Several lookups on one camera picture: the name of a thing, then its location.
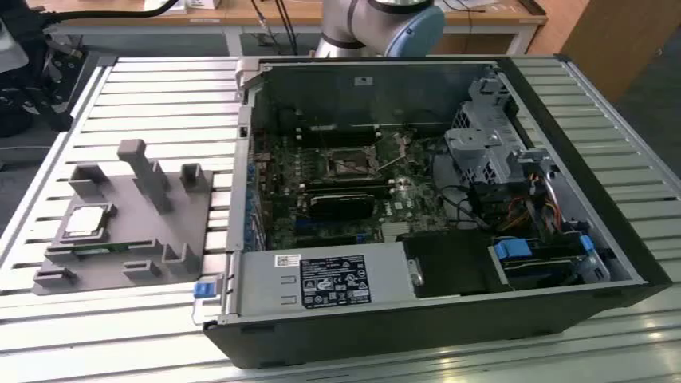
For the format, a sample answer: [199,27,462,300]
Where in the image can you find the silver square CPU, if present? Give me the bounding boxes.
[61,206,110,241]

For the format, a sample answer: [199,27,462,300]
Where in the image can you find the CPU socket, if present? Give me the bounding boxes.
[322,147,382,181]

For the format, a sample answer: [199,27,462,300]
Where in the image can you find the black RAM slot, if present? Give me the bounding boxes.
[303,179,390,196]

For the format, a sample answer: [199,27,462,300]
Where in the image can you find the black round bin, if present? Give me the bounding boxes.
[0,109,34,139]

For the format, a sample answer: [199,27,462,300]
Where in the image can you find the wooden desk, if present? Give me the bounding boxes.
[25,0,549,57]

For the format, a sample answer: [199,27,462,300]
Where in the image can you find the grey parts rack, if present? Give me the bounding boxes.
[30,138,217,297]

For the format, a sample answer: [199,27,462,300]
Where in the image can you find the green RAM stick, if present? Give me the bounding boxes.
[70,243,132,255]

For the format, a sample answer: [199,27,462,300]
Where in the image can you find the black graphics card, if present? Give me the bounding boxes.
[305,193,377,220]

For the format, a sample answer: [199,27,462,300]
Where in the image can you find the silver power supply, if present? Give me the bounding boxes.
[226,242,422,321]

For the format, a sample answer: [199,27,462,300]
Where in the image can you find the metal socket cover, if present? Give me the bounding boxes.
[390,131,414,161]

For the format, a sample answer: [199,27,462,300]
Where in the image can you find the black power supply label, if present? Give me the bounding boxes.
[298,255,371,310]

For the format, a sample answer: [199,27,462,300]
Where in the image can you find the green motherboard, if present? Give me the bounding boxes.
[247,127,449,252]

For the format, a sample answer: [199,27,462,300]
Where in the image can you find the small silver heatsink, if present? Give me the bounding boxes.
[381,223,414,242]

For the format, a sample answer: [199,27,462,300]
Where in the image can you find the metal disk bay cage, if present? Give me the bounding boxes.
[443,75,534,189]

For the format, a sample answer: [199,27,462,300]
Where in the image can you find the black plastic shroud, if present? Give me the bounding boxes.
[398,231,513,299]

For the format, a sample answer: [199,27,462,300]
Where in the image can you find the black open PC case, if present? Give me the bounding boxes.
[201,53,673,370]

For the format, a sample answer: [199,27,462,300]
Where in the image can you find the blue disk carrier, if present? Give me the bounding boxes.
[491,237,533,265]

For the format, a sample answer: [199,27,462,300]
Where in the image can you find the wooden cabinet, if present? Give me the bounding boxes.
[557,0,681,105]

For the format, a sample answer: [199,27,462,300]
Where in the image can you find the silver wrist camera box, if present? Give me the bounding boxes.
[0,18,29,75]

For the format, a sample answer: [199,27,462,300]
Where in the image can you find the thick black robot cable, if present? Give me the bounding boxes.
[25,0,179,22]

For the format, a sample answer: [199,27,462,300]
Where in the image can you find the black wire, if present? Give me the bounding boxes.
[439,184,491,231]

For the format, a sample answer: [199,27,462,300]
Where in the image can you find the orange yellow wire bundle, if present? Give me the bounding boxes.
[503,198,566,233]

